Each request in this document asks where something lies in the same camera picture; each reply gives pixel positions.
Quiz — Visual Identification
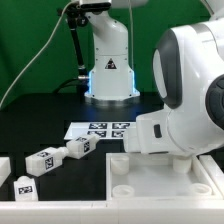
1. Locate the grey cable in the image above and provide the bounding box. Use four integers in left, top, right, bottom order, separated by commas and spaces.
0, 0, 80, 110

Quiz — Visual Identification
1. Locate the white square tabletop part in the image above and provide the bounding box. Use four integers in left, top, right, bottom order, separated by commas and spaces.
106, 153, 224, 200

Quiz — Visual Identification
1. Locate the white left fence block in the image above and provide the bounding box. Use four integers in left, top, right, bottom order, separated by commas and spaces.
0, 157, 11, 187

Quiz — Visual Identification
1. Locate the white fence block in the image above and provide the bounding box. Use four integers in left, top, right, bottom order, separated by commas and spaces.
199, 155, 224, 196
0, 157, 11, 187

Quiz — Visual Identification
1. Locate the white marker sheet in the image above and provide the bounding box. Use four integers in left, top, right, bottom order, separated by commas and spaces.
64, 122, 133, 140

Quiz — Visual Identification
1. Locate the white front fence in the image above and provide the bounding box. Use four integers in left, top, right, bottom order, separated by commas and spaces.
0, 200, 224, 224

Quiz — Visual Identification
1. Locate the black camera on mount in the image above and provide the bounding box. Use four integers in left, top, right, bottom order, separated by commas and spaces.
79, 0, 112, 11

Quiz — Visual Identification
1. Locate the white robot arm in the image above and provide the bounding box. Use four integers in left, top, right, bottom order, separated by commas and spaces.
85, 0, 224, 155

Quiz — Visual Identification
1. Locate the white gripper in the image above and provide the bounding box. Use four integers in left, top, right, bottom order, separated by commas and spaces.
123, 110, 174, 154

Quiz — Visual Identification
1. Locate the white right fence block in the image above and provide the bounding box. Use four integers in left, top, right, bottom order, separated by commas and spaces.
199, 155, 224, 196

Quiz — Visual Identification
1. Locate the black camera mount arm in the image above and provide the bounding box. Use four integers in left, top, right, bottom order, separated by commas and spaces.
57, 3, 90, 81

